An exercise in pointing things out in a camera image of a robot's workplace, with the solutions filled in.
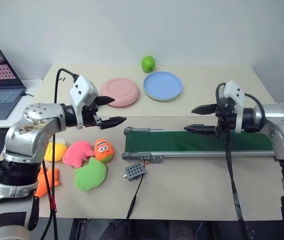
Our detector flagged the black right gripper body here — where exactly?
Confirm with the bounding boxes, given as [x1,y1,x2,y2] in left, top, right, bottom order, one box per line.
[214,98,239,138]

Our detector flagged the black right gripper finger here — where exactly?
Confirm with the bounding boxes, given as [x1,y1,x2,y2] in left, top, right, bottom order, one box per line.
[191,104,218,116]
[183,124,218,137]

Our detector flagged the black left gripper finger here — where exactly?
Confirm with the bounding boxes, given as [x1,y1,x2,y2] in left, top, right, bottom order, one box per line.
[99,116,128,130]
[98,95,116,107]

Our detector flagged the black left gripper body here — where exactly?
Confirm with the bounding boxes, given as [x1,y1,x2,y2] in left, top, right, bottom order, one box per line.
[81,95,103,128]

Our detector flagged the green conveyor belt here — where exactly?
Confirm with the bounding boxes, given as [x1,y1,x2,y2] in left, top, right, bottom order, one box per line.
[121,126,276,165]

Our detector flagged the orange clownfish plush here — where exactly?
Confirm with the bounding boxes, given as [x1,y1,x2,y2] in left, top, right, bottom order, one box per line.
[94,138,115,164]

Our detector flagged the pink plate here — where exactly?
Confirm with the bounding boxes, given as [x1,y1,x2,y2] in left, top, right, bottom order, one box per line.
[100,77,140,109]

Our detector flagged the pink plush toy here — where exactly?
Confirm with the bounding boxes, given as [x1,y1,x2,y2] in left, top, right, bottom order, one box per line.
[62,140,96,169]

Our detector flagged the yellow plush toy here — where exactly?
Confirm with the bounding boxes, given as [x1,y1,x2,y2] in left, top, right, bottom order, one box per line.
[43,138,68,163]

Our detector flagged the blue plate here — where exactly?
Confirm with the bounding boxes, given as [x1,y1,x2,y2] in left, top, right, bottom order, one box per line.
[143,71,183,103]

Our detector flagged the grey perforated control box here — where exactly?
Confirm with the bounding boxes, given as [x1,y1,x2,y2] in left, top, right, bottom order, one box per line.
[122,163,146,182]

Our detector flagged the green apple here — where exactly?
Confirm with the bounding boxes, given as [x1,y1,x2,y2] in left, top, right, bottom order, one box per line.
[141,55,157,74]

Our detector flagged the green plush toy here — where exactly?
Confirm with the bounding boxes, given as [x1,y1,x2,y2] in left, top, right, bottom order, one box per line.
[74,157,107,193]

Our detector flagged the white side desk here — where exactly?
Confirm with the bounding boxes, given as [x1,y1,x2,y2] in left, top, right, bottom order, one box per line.
[0,78,45,131]

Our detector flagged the orange plush toy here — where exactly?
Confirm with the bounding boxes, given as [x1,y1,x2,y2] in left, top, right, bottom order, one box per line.
[34,166,62,199]

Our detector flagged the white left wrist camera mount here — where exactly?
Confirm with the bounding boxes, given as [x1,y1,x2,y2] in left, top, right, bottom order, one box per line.
[69,74,99,130]

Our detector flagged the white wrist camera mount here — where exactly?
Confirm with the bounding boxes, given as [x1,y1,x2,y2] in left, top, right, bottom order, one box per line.
[69,74,99,130]
[223,80,246,133]

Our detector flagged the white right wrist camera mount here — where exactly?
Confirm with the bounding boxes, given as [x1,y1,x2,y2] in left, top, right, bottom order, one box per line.
[223,80,246,133]

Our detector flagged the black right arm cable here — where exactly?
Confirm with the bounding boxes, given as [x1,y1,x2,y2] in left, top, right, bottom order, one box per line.
[215,82,266,240]

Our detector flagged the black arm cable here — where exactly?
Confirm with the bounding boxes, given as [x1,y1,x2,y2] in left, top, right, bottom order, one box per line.
[215,82,266,240]
[40,68,80,240]

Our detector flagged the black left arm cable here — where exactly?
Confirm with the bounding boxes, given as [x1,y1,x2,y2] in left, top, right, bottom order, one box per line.
[40,68,80,240]

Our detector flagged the black control box cable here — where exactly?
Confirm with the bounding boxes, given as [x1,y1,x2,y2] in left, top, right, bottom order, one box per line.
[110,173,145,232]

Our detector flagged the dark frame under table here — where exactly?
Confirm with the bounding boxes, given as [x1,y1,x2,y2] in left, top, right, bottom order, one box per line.
[71,218,284,240]

